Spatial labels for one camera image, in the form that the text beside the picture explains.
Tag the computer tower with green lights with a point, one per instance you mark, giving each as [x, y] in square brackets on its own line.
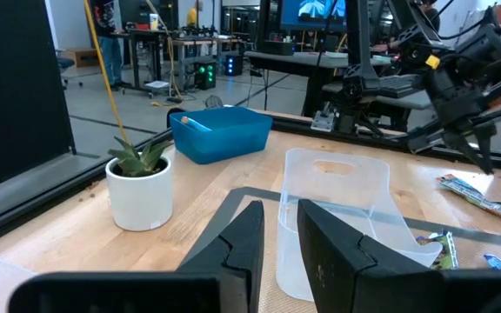
[205, 76]

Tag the succulent in white pot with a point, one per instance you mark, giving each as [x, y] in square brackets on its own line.
[139, 200]

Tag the dark blue granola bar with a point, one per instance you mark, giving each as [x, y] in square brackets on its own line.
[446, 252]

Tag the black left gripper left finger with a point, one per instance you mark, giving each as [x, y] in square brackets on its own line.
[242, 261]

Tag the grey desk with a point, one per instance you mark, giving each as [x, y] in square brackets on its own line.
[285, 58]

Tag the white and blue granola bar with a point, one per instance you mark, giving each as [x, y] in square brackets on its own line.
[472, 195]

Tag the computer monitor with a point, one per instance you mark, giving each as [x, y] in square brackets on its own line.
[313, 15]

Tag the person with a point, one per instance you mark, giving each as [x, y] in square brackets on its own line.
[111, 52]

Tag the cardboard box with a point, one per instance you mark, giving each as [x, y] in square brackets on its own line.
[83, 57]

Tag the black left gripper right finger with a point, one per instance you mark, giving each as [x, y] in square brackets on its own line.
[333, 261]

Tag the computer tower with blue lights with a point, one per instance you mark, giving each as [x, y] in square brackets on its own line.
[233, 65]

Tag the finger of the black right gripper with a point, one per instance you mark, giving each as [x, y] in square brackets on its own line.
[461, 143]
[487, 148]

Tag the blue plastic bin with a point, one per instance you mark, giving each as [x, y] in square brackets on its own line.
[224, 143]

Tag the black standing panel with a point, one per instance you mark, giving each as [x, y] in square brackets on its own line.
[15, 87]

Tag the grey-bordered silicone baking mat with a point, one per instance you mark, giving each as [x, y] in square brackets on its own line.
[233, 208]

